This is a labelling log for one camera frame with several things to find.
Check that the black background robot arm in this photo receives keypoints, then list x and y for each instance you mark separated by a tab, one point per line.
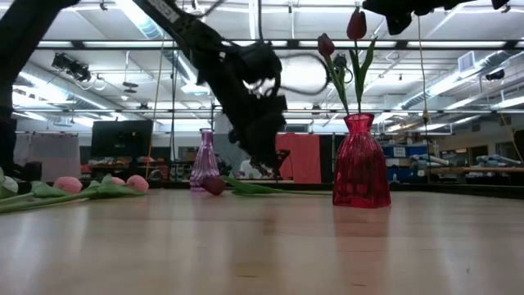
282	155

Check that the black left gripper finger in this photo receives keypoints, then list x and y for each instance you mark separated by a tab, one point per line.
262	143

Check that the black aluminium table frame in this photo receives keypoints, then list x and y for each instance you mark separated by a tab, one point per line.
450	189

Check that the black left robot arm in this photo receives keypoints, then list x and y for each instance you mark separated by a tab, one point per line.
188	33

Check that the black monitor screen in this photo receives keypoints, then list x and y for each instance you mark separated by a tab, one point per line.
121	138

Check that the red ribbed glass vase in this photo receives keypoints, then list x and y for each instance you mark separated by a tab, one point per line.
360	172

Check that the person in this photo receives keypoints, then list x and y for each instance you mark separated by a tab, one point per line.
247	170

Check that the pink-purple ribbed glass vase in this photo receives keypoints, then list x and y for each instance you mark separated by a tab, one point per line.
204	164

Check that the blue storage bins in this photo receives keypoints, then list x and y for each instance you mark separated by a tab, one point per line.
409	151

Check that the orange wall panel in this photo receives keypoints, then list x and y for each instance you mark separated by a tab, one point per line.
303	160

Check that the grey partition panel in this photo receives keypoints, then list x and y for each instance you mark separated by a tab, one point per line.
53	155

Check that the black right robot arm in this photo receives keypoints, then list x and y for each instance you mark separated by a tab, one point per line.
500	3

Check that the black ceiling camera mount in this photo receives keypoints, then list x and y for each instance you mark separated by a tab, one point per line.
71	67

